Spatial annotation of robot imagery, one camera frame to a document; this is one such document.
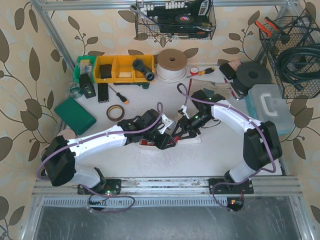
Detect red large spring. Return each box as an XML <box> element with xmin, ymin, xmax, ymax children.
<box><xmin>169</xmin><ymin>136</ymin><xmax>181</xmax><ymax>147</ymax></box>

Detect white parts tray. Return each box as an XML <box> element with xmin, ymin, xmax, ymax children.
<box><xmin>138</xmin><ymin>139</ymin><xmax>158</xmax><ymax>150</ymax></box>

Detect brown tape roll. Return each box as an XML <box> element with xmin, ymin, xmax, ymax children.
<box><xmin>106</xmin><ymin>104</ymin><xmax>125</xmax><ymax>122</ymax></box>

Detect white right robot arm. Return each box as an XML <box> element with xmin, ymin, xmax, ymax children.
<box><xmin>172</xmin><ymin>90</ymin><xmax>283</xmax><ymax>183</ymax></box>

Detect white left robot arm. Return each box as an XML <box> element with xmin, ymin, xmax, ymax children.
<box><xmin>41</xmin><ymin>109</ymin><xmax>176</xmax><ymax>189</ymax></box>

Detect beige work glove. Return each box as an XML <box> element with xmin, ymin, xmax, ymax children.
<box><xmin>189</xmin><ymin>79</ymin><xmax>232</xmax><ymax>99</ymax></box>

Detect red white tape roll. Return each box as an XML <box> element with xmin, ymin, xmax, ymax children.
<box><xmin>189</xmin><ymin>66</ymin><xmax>199</xmax><ymax>76</ymax></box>

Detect yellow black small screwdriver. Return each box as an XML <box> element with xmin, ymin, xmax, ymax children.
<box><xmin>197</xmin><ymin>67</ymin><xmax>215</xmax><ymax>76</ymax></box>

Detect black aluminium extrusion profile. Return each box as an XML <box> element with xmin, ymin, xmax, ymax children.
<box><xmin>97</xmin><ymin>83</ymin><xmax>109</xmax><ymax>104</ymax></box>

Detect black sanding block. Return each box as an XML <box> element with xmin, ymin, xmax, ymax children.
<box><xmin>219</xmin><ymin>63</ymin><xmax>237</xmax><ymax>80</ymax></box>

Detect yellow storage bin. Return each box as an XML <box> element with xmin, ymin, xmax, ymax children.
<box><xmin>93</xmin><ymin>54</ymin><xmax>155</xmax><ymax>84</ymax></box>

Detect black pipe fitting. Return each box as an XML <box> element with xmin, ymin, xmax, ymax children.
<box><xmin>132</xmin><ymin>59</ymin><xmax>155</xmax><ymax>82</ymax></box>

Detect black rubber disc spool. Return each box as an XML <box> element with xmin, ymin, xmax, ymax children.
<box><xmin>233</xmin><ymin>62</ymin><xmax>272</xmax><ymax>94</ymax></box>

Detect clear teal toolbox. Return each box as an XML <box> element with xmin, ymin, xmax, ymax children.
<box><xmin>245</xmin><ymin>84</ymin><xmax>295</xmax><ymax>136</ymax></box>

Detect black box in bin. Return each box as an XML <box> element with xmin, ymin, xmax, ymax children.
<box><xmin>99</xmin><ymin>64</ymin><xmax>112</xmax><ymax>79</ymax></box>

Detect black green battery box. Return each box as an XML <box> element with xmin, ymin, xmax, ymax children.
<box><xmin>79</xmin><ymin>73</ymin><xmax>96</xmax><ymax>99</ymax></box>

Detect round beige power socket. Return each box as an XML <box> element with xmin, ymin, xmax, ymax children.
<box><xmin>57</xmin><ymin>128</ymin><xmax>77</xmax><ymax>140</ymax></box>

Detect clear glass jar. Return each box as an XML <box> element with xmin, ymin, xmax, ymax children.
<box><xmin>69</xmin><ymin>82</ymin><xmax>83</xmax><ymax>99</ymax></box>

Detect green storage bin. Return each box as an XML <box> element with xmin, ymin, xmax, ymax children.
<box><xmin>73</xmin><ymin>56</ymin><xmax>97</xmax><ymax>83</ymax></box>

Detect black electrical tape roll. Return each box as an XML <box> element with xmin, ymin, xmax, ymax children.
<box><xmin>174</xmin><ymin>14</ymin><xmax>195</xmax><ymax>26</ymax></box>

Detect white peg base plate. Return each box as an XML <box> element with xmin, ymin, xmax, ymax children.
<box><xmin>174</xmin><ymin>112</ymin><xmax>202</xmax><ymax>146</ymax></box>

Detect black yellow handled screwdriver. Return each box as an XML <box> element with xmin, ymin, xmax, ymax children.
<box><xmin>108</xmin><ymin>85</ymin><xmax>129</xmax><ymax>104</ymax></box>

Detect red handled tool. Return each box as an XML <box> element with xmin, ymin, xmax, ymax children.
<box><xmin>223</xmin><ymin>77</ymin><xmax>246</xmax><ymax>101</ymax></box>

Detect white cable spool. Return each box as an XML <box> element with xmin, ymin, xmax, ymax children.
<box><xmin>156</xmin><ymin>48</ymin><xmax>188</xmax><ymax>84</ymax></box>

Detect black wire basket centre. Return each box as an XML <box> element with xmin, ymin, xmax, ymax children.
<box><xmin>129</xmin><ymin>0</ymin><xmax>216</xmax><ymax>42</ymax></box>

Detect black wire basket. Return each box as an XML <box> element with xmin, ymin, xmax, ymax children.
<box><xmin>129</xmin><ymin>0</ymin><xmax>216</xmax><ymax>42</ymax></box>
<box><xmin>259</xmin><ymin>15</ymin><xmax>320</xmax><ymax>99</ymax></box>

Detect black coiled hose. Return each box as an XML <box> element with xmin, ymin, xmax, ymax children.
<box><xmin>276</xmin><ymin>43</ymin><xmax>320</xmax><ymax>85</ymax></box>

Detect orange handled pliers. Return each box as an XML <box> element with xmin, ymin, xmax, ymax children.
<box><xmin>254</xmin><ymin>16</ymin><xmax>279</xmax><ymax>38</ymax></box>

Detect black wire basket right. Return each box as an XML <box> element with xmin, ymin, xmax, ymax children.
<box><xmin>259</xmin><ymin>15</ymin><xmax>320</xmax><ymax>99</ymax></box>

